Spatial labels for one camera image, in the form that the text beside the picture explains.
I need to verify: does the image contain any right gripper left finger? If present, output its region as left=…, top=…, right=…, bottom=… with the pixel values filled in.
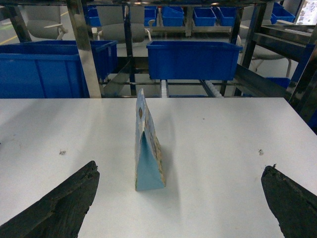
left=0, top=161, right=100, bottom=238

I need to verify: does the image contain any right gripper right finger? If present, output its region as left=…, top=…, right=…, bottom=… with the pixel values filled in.
left=261, top=166, right=317, bottom=238

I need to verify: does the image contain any flower gift bag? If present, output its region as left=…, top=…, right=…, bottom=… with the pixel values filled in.
left=135, top=89, right=166, bottom=191

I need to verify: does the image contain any large blue crate left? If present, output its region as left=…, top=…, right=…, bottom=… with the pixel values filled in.
left=0, top=40, right=118, bottom=99

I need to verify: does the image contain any blue crate on rollers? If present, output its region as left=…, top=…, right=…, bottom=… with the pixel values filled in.
left=147, top=41, right=242, bottom=81

